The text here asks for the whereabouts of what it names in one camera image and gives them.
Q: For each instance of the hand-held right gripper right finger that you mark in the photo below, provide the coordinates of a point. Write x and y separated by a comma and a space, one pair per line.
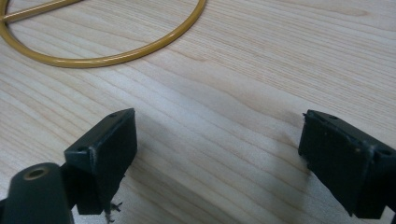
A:
348, 161

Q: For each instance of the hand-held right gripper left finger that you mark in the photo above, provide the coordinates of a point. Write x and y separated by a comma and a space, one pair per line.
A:
102, 155

